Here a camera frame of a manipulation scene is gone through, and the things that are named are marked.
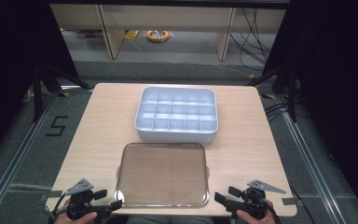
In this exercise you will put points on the clear plastic lid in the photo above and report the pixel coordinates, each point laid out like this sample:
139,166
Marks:
163,174

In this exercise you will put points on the grey tape strip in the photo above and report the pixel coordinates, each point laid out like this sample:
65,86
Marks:
289,201

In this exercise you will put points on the light wooden desk frame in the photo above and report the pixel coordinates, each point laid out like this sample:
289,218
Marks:
167,17

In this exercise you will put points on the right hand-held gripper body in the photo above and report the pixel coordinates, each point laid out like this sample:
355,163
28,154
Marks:
251,200

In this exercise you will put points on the yellow tag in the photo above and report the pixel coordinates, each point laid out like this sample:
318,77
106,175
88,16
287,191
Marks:
131,35

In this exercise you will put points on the yellow black hazard tape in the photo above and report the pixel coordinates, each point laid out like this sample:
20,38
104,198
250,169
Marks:
268,96
64,94

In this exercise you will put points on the aluminium floor rail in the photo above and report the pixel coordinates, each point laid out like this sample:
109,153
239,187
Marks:
307,165
18,155

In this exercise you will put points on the white compartment storage box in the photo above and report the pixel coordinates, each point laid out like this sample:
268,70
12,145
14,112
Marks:
177,115

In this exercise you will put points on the black metal stand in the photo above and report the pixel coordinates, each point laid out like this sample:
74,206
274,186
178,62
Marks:
292,96
38,93

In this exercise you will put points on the black curtain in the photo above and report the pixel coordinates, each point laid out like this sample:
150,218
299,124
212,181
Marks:
338,77
9,62

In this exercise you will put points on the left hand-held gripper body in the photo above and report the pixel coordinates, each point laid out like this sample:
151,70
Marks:
80,202

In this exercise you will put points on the person's left hand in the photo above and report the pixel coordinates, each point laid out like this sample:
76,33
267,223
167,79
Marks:
74,221

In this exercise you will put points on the person's right hand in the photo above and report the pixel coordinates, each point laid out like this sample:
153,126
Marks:
245,218

